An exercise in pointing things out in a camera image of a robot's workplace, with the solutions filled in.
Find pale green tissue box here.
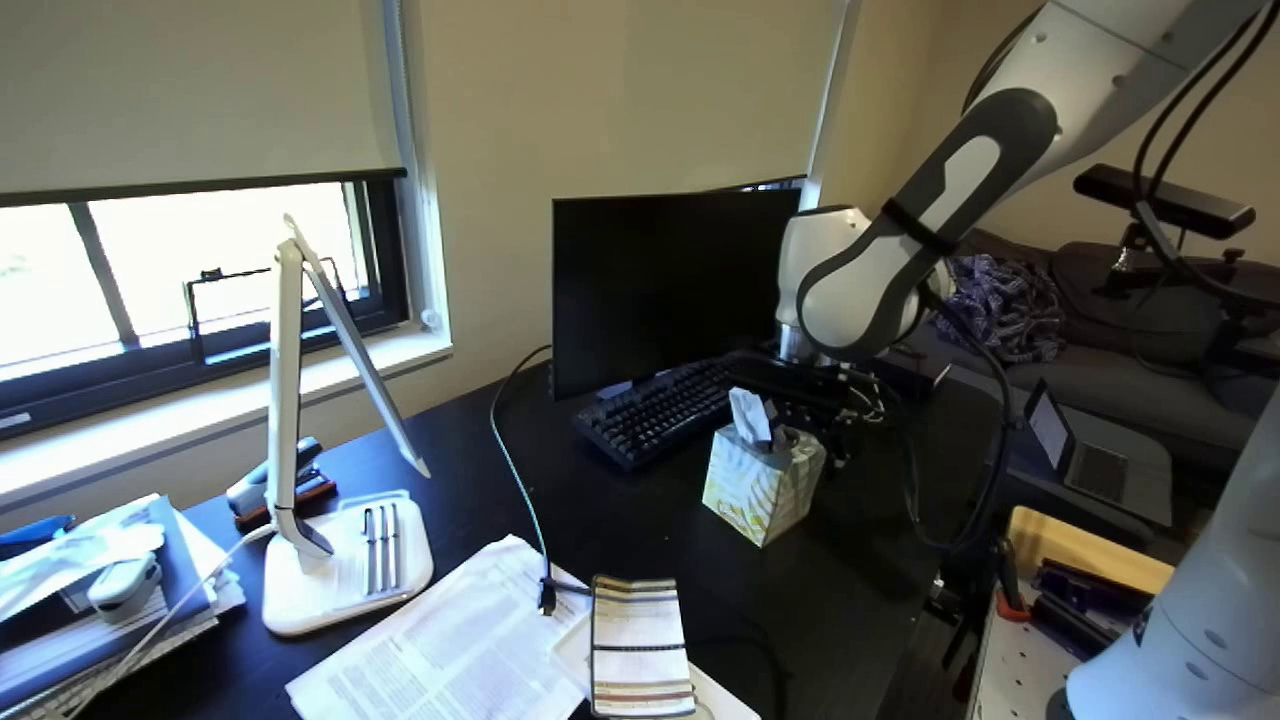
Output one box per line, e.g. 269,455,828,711
696,384,832,553

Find dark stapler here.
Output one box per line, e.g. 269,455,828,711
220,433,340,532

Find white roller blind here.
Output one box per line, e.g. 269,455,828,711
0,0,413,203

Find printed white paper sheets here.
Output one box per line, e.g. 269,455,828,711
280,532,598,720

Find black monitor cable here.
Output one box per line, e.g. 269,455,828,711
482,340,598,620

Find striped folded cloth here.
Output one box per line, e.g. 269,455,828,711
588,571,701,720

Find open laptop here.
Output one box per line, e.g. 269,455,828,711
1021,375,1180,532

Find small black box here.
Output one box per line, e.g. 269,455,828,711
877,348,954,397

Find black computer monitor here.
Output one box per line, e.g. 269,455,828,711
550,177,813,403

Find dark grey sofa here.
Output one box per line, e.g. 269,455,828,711
918,225,1280,472

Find white desk lamp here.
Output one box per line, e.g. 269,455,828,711
255,210,438,638

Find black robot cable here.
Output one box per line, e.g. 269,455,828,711
1128,0,1280,313

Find black wire frame holder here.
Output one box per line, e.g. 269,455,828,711
180,261,337,373

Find black camera on tripod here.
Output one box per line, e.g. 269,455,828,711
1074,160,1262,291

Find black computer keyboard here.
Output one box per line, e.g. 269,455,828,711
571,350,806,475

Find black window frame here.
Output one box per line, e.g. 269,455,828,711
0,169,413,433

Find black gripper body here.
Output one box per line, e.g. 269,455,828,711
775,348,898,427

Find light wooden box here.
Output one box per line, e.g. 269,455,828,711
997,500,1175,632

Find purple clothes pile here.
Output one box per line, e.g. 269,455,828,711
932,251,1068,367

